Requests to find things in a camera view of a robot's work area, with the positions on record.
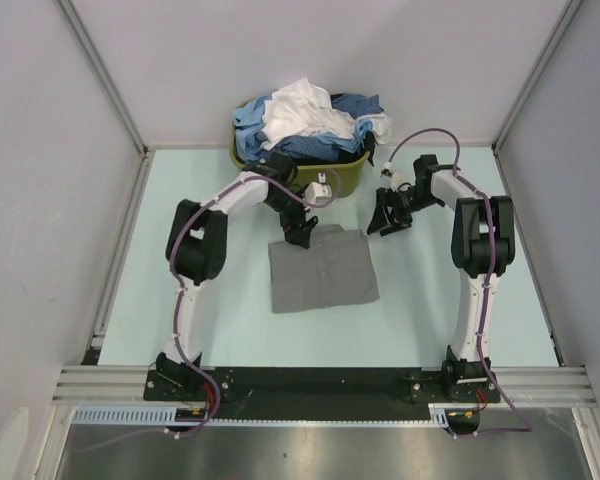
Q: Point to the olive green laundry basket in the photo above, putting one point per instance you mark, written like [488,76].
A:
[343,179]

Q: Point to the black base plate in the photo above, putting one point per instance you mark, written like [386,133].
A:
[325,389]

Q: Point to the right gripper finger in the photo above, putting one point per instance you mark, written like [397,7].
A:
[394,227]
[379,220]

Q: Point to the white shirt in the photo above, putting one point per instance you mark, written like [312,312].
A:
[306,111]

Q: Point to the aluminium frame rail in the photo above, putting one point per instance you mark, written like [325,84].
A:
[533,387]

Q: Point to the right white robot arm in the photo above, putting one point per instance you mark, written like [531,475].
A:
[482,247]

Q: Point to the black garment with button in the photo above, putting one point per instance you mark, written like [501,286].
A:
[370,150]

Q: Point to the grey long sleeve shirt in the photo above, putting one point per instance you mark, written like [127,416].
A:
[336,270]

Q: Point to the dark blue dotted shirt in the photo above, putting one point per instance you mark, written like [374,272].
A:
[320,129]

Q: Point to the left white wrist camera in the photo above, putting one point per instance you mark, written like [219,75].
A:
[318,193]

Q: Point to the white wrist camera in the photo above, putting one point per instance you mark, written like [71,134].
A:
[318,193]
[397,180]

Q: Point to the white slotted cable duct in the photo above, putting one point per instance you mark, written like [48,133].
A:
[408,415]

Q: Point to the light blue shirt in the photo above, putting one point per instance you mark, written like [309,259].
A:
[249,115]

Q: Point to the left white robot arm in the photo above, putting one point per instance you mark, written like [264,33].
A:
[197,246]

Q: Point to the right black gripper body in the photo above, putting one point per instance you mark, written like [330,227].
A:
[404,203]

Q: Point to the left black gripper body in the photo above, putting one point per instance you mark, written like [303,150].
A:
[290,225]

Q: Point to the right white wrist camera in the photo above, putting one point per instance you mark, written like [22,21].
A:
[397,180]

